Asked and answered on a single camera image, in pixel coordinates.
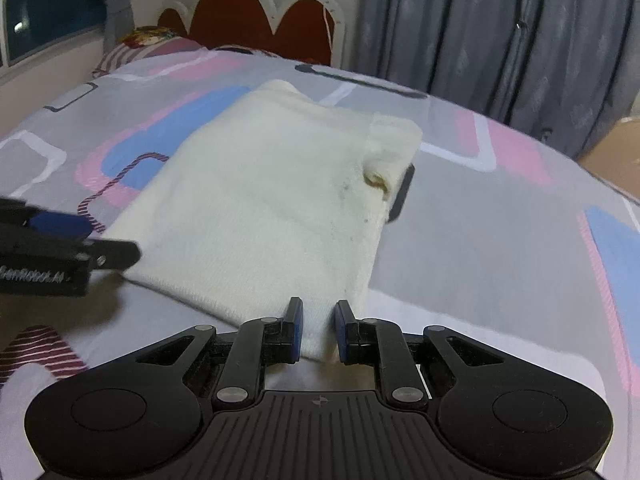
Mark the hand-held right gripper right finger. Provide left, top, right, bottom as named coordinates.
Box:
left=334, top=300, right=503, bottom=408

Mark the window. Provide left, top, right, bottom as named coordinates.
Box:
left=0, top=0, right=108, bottom=68

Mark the red gold floral cloth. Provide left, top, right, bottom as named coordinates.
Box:
left=119, top=25, right=182, bottom=49

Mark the pink striped pillow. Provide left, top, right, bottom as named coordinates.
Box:
left=92, top=37, right=213, bottom=79

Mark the red scalloped headboard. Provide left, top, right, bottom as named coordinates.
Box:
left=155, top=0, right=351, bottom=68

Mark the blue-grey floral curtain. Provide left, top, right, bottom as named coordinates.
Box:
left=350, top=0, right=640, bottom=161

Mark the white charging cable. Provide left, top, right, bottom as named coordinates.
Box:
left=295, top=0, right=342, bottom=47

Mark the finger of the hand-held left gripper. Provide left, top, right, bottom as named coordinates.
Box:
left=0, top=197, right=93, bottom=242
left=15, top=239, right=141, bottom=271

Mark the cardboard box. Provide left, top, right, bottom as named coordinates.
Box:
left=577, top=116, right=640, bottom=198

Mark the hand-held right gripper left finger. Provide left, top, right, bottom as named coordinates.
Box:
left=135, top=297, right=305, bottom=411

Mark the cream knit sweater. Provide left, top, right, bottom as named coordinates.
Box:
left=102, top=79, right=424, bottom=361

